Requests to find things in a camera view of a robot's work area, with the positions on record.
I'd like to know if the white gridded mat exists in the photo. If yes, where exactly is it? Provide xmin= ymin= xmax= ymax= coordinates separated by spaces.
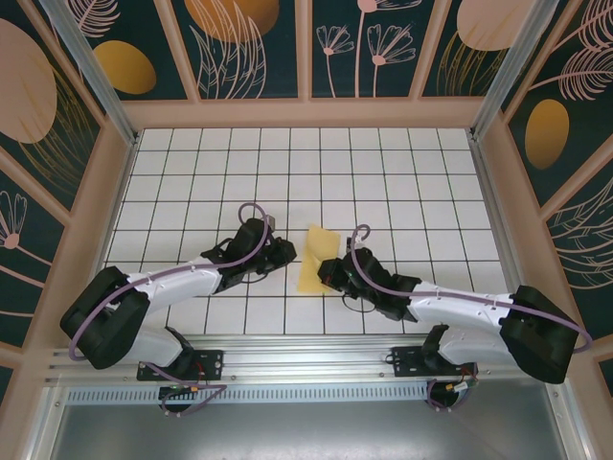
xmin=83 ymin=126 xmax=522 ymax=336

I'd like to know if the aluminium mounting rail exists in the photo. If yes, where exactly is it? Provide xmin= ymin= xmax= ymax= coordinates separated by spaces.
xmin=45 ymin=337 xmax=569 ymax=384

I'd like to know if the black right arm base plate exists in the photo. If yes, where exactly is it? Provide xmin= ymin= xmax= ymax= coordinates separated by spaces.
xmin=391 ymin=345 xmax=480 ymax=379

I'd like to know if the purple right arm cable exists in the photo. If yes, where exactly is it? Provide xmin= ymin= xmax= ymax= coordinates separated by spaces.
xmin=344 ymin=223 xmax=594 ymax=413

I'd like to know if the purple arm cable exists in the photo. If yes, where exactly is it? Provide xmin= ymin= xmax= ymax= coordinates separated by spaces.
xmin=344 ymin=223 xmax=594 ymax=413
xmin=69 ymin=202 xmax=279 ymax=418

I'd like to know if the slotted grey cable duct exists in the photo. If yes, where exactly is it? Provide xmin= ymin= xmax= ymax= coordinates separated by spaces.
xmin=66 ymin=385 xmax=432 ymax=403

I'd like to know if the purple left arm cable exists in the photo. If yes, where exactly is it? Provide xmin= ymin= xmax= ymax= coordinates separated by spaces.
xmin=69 ymin=202 xmax=279 ymax=418

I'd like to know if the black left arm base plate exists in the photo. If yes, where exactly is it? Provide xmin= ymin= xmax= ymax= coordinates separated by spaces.
xmin=137 ymin=349 xmax=225 ymax=382

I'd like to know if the aluminium side rail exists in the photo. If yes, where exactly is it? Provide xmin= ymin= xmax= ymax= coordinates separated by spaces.
xmin=468 ymin=136 xmax=545 ymax=341

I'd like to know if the aluminium frame post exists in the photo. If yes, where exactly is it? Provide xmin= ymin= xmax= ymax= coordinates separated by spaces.
xmin=37 ymin=0 xmax=141 ymax=148
xmin=467 ymin=0 xmax=551 ymax=141

